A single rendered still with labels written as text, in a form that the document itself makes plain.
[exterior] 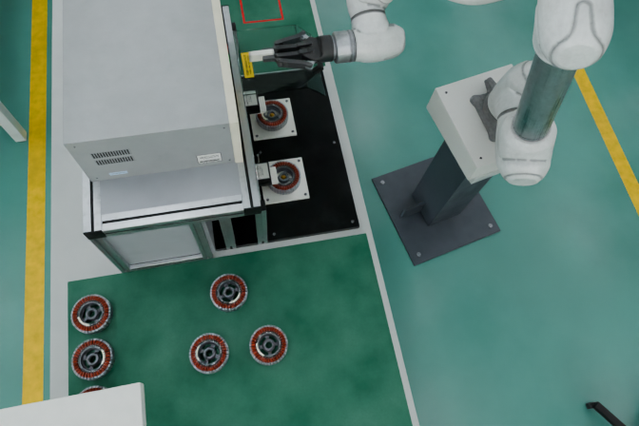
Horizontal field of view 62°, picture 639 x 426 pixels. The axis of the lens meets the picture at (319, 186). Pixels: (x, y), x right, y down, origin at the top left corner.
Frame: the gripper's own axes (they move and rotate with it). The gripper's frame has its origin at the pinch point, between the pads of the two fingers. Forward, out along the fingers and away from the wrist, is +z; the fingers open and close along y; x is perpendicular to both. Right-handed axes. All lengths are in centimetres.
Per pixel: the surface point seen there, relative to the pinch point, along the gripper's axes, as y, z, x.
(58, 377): -70, 69, -44
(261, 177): -22.6, 3.9, -31.1
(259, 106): 0.6, 1.4, -26.2
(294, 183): -23.8, -6.4, -36.3
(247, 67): 5.4, 3.7, -11.6
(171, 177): -30.5, 28.2, -6.8
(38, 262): -8, 104, -118
